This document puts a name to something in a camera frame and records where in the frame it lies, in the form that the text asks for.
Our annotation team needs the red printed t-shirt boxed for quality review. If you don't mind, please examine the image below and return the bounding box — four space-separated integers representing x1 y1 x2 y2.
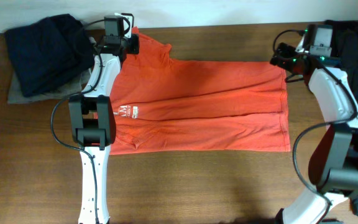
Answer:
110 34 290 155

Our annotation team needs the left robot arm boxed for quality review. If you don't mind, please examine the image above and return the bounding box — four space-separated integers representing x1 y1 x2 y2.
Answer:
68 13 139 223

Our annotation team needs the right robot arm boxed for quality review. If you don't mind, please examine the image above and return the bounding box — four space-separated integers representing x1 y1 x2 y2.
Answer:
270 24 358 224

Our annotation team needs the folded navy garment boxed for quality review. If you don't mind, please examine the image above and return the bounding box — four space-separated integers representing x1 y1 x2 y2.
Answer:
4 14 94 97

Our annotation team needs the folded grey garment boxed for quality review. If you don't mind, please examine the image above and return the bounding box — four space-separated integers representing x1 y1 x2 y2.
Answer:
7 37 94 105

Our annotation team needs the right black cable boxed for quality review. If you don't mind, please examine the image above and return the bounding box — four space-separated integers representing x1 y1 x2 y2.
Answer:
272 29 358 224

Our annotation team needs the black cable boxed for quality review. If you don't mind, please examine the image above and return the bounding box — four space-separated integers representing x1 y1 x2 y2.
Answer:
272 29 358 224
50 18 132 224

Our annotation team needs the left black cable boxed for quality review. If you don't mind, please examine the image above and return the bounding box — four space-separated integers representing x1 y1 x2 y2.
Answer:
50 18 132 224

